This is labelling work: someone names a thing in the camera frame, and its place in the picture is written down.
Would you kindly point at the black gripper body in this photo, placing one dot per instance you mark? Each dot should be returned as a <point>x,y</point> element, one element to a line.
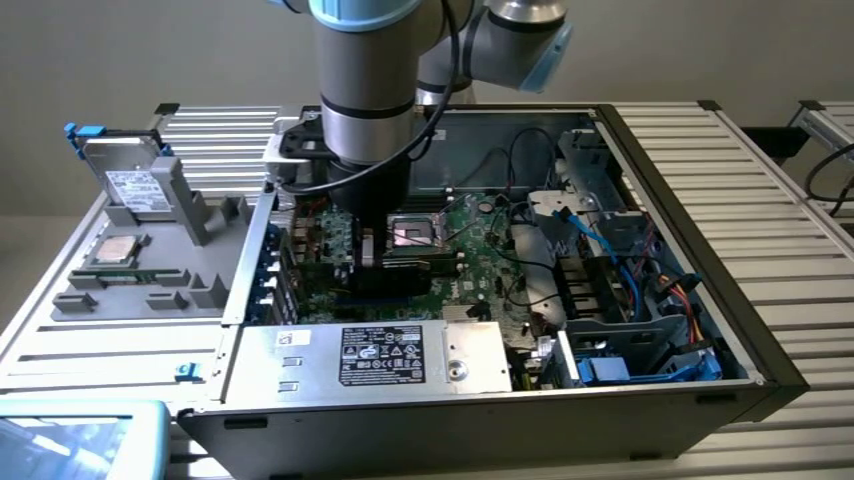
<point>368,187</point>

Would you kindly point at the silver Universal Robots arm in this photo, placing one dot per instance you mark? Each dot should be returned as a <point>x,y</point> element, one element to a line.
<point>363,70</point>

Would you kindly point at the CPU socket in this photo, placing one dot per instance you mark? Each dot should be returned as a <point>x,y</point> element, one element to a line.
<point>411,232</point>

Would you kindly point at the black RAM slots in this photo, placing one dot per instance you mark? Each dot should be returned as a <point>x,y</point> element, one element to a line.
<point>443,262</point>

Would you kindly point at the green motherboard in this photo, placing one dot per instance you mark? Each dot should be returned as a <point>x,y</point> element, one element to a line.
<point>480,280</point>

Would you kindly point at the silver chipset heat sink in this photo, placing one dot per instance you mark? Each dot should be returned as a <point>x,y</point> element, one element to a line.
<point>460,316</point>

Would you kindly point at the silver power supply unit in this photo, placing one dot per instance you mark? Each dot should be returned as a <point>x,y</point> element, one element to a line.
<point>373,357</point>

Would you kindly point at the grey parts rack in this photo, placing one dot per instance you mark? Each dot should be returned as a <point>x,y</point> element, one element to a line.
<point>167,235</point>

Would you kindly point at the silver metal disk bay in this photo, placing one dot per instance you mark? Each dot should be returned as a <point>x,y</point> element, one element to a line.
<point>600,165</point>

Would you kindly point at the silver hard disk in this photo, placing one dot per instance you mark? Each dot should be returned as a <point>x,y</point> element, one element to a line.
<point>129,175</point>

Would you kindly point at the green RAM stick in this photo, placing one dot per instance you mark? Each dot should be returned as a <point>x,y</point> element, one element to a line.
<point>127,276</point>

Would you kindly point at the CPU chip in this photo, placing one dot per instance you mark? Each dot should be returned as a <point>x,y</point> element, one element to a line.
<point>116,248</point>

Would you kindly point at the small blue clip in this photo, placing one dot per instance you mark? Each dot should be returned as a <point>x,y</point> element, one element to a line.
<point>187,372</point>

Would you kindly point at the open black PC case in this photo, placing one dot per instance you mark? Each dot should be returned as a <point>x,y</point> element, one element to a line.
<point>467,435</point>

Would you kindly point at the blue disk caddy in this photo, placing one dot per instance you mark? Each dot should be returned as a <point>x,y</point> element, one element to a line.
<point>603,372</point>

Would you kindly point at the blue teach pendant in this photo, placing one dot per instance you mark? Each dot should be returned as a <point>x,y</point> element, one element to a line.
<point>73,440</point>

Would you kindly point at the wrist camera with white bracket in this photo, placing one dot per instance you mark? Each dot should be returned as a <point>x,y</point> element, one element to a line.
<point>296,142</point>

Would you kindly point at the blue disk bracket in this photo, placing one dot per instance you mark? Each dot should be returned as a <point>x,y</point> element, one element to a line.
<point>87,131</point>

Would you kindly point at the blue caddy rail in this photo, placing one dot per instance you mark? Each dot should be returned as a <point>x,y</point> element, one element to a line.
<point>694,368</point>

